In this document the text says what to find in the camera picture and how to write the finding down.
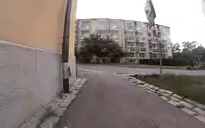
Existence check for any dark broad tree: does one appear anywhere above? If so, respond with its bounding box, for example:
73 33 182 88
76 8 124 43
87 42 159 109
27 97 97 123
75 33 126 64

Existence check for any grey asphalt road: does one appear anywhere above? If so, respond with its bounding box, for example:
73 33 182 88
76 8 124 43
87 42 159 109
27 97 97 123
76 63 205 77

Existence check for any grey asphalt path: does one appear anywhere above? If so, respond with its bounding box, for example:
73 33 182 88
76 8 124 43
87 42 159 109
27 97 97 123
54 71 205 128

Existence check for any grey apartment building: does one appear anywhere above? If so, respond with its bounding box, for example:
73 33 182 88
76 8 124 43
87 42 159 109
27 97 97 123
74 17 174 64

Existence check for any cobblestone strip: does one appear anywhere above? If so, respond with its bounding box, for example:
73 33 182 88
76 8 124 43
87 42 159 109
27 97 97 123
21 77 88 128

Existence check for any sign on pole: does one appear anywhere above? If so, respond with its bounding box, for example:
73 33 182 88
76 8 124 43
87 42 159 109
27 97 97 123
143 0 164 77

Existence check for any pale stone kerb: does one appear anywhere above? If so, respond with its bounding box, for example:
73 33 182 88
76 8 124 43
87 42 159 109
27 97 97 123
125 73 205 128

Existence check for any yellow building with grey base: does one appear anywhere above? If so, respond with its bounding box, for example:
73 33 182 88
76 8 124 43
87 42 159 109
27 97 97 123
0 0 78 128

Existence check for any grass patch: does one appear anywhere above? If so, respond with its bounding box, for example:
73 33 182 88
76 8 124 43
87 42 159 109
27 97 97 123
136 73 205 114

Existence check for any row of trees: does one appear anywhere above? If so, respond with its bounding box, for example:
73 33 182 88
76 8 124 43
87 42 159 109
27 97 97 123
171 40 205 66

